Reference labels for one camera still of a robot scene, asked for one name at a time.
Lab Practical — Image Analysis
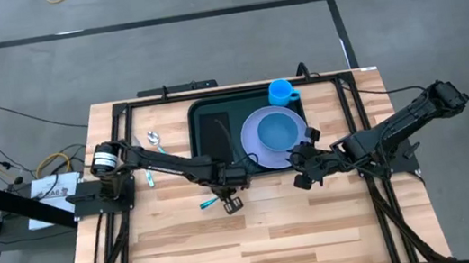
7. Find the yellow cable by desk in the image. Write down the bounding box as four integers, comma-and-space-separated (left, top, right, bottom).
0, 141, 74, 184

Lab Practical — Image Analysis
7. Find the long black floor cable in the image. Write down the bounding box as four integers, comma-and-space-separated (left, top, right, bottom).
0, 92, 90, 140

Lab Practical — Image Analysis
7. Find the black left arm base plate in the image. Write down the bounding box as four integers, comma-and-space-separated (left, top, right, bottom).
63, 174, 140, 220

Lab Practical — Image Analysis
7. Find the blue bowl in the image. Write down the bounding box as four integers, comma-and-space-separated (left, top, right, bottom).
254, 109, 302, 155

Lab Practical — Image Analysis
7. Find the black napkin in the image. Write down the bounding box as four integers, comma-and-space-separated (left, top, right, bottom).
197, 111, 236, 167

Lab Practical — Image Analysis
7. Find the white paper sheet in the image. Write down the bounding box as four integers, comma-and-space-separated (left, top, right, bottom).
21, 171, 87, 232

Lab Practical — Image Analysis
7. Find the spoon with teal handle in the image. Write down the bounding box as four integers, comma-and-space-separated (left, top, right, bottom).
146, 128, 168, 158

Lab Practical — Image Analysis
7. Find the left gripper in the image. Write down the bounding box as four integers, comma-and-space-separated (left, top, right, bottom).
211, 179, 248, 218

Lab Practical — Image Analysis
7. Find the black bar with blue light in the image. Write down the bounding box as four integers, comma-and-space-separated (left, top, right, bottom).
135, 77, 220, 100

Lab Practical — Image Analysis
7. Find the black aluminium table frame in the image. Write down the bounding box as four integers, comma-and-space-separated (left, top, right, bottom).
48, 60, 455, 263

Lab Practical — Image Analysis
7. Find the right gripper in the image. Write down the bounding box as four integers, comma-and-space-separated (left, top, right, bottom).
284, 124, 344, 194

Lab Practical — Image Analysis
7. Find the purple plate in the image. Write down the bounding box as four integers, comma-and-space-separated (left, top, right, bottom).
236, 100, 315, 175

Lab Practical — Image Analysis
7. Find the fork with teal handle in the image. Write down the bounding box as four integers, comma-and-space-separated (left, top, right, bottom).
198, 196, 222, 212

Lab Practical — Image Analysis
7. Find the blue mug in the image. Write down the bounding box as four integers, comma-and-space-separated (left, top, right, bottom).
265, 76, 303, 110

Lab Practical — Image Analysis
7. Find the dark green tray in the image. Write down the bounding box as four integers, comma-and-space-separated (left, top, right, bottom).
184, 84, 319, 186

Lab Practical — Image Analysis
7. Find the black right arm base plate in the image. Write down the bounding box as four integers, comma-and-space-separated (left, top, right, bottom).
351, 134, 421, 180

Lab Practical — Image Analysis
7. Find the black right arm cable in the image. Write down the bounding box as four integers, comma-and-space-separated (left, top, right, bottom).
295, 46, 428, 108

